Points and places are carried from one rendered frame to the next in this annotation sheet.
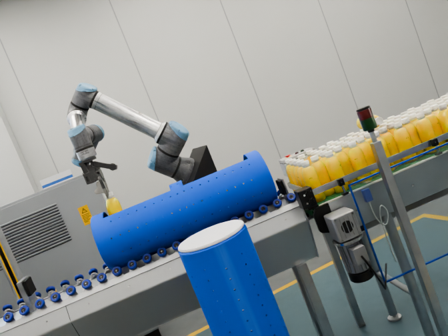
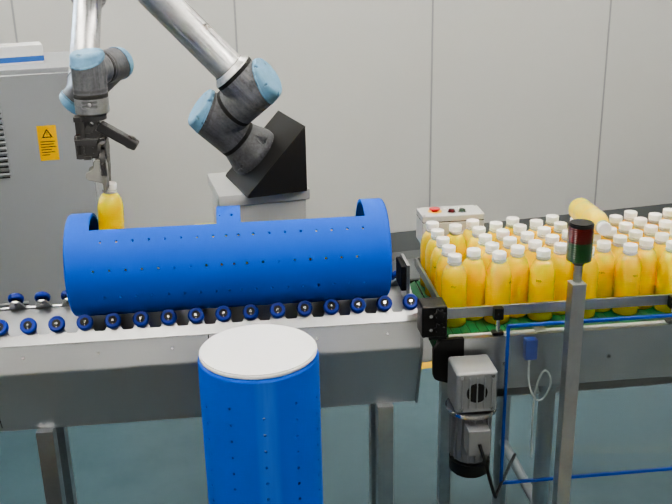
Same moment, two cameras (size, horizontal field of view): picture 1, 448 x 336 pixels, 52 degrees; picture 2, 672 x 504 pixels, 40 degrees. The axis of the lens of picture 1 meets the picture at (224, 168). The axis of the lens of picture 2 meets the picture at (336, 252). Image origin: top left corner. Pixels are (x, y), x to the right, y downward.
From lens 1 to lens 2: 0.57 m
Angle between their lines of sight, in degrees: 14
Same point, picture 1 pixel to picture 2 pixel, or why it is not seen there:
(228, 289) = (256, 448)
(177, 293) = (172, 386)
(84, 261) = (21, 220)
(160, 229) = (178, 283)
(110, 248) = (85, 287)
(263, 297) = (305, 471)
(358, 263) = (470, 452)
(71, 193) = (32, 95)
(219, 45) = not seen: outside the picture
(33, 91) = not seen: outside the picture
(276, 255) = (351, 380)
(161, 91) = not seen: outside the picture
